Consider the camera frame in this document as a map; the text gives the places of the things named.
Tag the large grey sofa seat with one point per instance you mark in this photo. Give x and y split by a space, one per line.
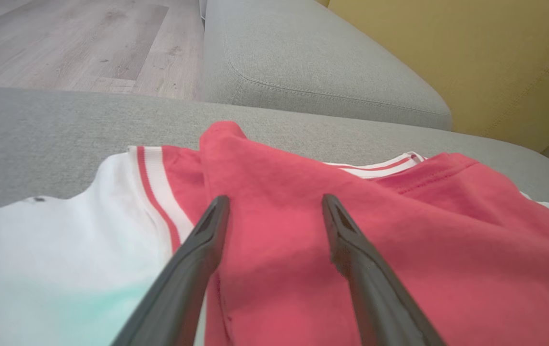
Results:
39 144

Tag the red white basketball jersey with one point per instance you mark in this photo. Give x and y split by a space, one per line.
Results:
279 216

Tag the grey sofa seat cushion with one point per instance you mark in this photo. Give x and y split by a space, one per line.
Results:
303 57

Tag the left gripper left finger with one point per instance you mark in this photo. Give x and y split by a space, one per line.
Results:
192 269

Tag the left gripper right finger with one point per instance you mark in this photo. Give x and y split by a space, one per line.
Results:
370 288

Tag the yellow sofa back cushion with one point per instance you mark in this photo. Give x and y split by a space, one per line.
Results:
471 57
323 2

